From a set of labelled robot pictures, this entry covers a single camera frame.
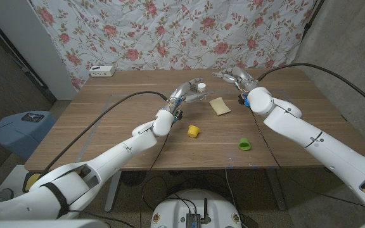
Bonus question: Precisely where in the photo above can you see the white robot torso base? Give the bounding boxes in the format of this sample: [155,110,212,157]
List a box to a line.
[150,189,243,228]

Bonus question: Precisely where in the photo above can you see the black round floor base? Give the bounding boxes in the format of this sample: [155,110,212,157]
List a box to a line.
[120,170,147,187]

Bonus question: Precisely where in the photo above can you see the white table leg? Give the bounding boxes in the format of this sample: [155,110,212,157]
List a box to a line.
[104,170,122,213]

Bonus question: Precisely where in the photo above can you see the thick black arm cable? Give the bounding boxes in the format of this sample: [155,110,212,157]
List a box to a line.
[257,63,365,117]
[38,91,169,178]

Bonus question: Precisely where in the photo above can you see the black floor cable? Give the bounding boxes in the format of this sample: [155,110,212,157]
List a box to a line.
[140,172,243,219]

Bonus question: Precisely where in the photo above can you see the yellow sponge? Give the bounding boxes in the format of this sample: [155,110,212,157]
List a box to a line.
[208,97,232,116]

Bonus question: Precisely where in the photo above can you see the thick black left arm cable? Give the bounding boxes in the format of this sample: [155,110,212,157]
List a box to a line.
[38,91,169,178]

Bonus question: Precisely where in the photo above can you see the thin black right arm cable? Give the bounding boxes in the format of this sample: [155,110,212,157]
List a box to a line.
[248,106,365,215]

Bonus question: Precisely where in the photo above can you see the green plastic cup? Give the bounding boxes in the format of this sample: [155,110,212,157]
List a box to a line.
[238,137,252,151]

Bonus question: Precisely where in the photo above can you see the black backdrop stand pole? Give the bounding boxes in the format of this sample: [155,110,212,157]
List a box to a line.
[302,0,326,39]

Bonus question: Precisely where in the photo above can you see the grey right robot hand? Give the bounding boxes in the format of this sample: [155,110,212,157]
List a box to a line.
[211,66,259,92]

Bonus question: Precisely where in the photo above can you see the black phone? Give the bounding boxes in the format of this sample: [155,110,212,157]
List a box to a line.
[21,113,45,123]

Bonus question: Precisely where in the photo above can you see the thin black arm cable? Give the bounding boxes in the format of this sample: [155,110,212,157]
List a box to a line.
[248,106,365,215]
[139,128,172,228]

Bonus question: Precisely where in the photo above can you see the white robot chest edge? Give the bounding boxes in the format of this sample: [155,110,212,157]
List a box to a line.
[0,219,109,228]

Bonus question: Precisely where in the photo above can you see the blue plastic stool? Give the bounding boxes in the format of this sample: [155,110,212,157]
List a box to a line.
[0,110,56,161]

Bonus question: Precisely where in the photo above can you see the yellow plastic cup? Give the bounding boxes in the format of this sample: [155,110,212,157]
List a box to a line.
[187,125,200,139]

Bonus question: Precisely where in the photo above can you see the floral backdrop cloth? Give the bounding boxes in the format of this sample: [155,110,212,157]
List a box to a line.
[30,0,316,91]

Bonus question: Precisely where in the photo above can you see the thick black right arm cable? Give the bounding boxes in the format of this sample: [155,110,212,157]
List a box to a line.
[257,63,365,117]

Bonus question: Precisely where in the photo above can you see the white power strip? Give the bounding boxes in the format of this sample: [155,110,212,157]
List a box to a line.
[89,65,116,78]

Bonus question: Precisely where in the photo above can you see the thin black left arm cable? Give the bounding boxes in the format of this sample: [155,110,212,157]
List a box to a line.
[139,128,172,228]

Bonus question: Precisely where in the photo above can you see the black pedal with yellow pads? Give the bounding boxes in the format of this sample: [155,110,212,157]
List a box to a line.
[22,172,42,193]

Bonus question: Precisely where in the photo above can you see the grey table leg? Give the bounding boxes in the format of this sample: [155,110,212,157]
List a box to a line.
[266,168,287,212]

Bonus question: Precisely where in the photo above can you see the white wall panel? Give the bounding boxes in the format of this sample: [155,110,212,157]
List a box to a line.
[0,0,77,101]

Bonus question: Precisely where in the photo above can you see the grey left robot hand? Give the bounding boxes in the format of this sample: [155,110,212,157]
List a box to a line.
[166,78,206,115]

